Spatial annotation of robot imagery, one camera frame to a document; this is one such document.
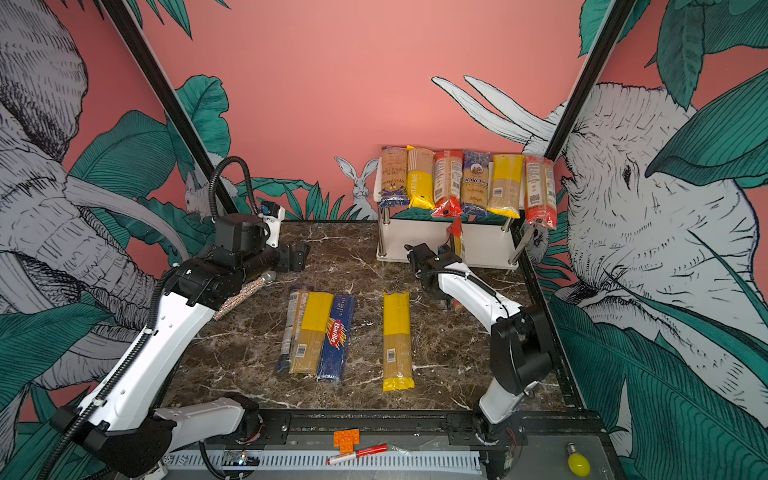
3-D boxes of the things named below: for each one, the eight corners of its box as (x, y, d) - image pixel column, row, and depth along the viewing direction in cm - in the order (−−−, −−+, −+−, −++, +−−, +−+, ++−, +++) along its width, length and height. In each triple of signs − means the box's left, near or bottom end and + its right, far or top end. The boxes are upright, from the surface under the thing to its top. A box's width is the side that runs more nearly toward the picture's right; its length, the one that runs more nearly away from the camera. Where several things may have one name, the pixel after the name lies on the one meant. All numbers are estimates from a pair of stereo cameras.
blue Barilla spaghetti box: (316, 381, 83) (314, 377, 81) (335, 299, 100) (333, 294, 97) (342, 383, 83) (340, 379, 80) (356, 301, 100) (355, 295, 97)
